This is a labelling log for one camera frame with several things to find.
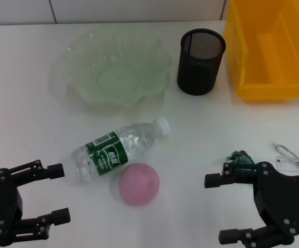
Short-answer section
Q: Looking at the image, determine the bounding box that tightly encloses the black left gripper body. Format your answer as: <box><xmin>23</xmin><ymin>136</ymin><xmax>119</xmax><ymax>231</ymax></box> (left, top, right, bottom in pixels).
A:
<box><xmin>0</xmin><ymin>168</ymin><xmax>24</xmax><ymax>246</ymax></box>

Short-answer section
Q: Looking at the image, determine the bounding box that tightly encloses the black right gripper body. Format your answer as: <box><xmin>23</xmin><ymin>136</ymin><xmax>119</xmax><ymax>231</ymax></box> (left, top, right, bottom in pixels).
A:
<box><xmin>254</xmin><ymin>161</ymin><xmax>299</xmax><ymax>243</ymax></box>

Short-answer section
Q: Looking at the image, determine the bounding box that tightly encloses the green plastic wrapper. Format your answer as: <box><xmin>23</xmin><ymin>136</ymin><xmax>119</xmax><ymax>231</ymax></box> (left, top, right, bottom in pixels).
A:
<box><xmin>225</xmin><ymin>150</ymin><xmax>255</xmax><ymax>168</ymax></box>

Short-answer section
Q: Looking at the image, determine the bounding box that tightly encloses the clear plastic pen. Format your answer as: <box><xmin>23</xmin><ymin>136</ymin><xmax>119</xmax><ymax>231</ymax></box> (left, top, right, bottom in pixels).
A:
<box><xmin>272</xmin><ymin>143</ymin><xmax>299</xmax><ymax>174</ymax></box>

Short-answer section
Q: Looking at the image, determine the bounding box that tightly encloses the clear green-label water bottle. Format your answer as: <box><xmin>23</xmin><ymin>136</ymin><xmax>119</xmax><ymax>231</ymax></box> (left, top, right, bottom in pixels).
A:
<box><xmin>71</xmin><ymin>116</ymin><xmax>171</xmax><ymax>184</ymax></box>

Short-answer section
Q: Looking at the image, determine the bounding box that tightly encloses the pink peach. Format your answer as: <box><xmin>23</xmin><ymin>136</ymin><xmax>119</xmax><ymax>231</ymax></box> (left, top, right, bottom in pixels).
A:
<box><xmin>118</xmin><ymin>162</ymin><xmax>161</xmax><ymax>206</ymax></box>

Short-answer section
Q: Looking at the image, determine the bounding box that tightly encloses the black mesh pen holder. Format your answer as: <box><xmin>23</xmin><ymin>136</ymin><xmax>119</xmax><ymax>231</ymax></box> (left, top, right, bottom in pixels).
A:
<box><xmin>176</xmin><ymin>28</ymin><xmax>227</xmax><ymax>96</ymax></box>

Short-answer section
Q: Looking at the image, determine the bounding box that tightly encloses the green glass fruit plate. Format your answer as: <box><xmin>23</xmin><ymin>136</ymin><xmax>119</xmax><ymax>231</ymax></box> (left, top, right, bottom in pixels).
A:
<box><xmin>50</xmin><ymin>25</ymin><xmax>174</xmax><ymax>114</ymax></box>

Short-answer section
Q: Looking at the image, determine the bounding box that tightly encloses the yellow plastic bin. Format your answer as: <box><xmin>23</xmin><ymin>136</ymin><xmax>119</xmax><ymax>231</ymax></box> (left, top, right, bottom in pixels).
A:
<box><xmin>223</xmin><ymin>0</ymin><xmax>299</xmax><ymax>100</ymax></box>

